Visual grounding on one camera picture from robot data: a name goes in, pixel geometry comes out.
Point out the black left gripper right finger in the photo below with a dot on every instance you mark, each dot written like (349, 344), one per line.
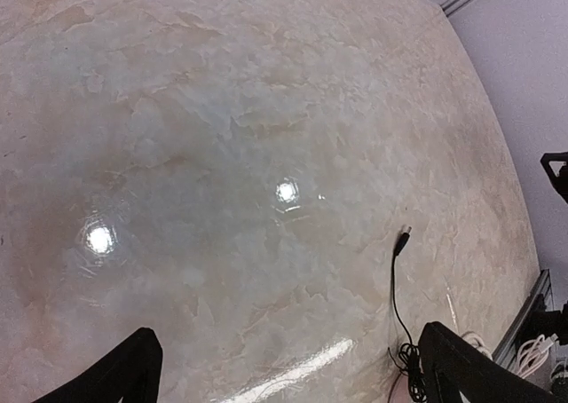
(455, 371)

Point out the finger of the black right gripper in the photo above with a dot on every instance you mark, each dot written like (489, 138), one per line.
(555, 166)

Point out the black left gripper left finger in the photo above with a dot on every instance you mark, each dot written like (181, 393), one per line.
(129, 373)

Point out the aluminium table frame rail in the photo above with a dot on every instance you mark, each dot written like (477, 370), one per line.
(540, 299)

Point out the white cable bundle off table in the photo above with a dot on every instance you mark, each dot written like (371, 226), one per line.
(533, 354)

